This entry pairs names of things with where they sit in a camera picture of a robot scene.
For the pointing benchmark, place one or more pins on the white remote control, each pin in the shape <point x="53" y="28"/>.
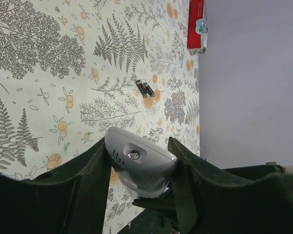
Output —
<point x="143" y="167"/>

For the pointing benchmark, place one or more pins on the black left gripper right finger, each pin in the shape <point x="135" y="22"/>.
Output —
<point x="204" y="199"/>

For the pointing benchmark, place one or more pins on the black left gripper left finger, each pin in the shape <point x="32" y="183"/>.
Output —
<point x="70" y="199"/>

